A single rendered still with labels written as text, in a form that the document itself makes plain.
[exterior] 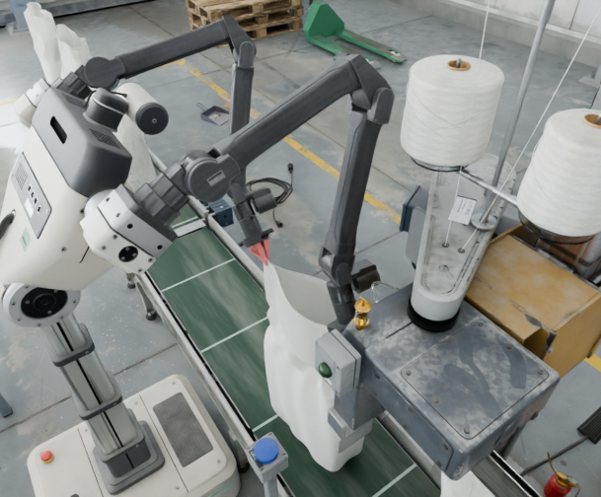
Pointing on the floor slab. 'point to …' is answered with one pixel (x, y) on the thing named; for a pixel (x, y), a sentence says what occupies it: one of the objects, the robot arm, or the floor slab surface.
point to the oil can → (559, 483)
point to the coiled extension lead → (278, 184)
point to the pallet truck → (325, 23)
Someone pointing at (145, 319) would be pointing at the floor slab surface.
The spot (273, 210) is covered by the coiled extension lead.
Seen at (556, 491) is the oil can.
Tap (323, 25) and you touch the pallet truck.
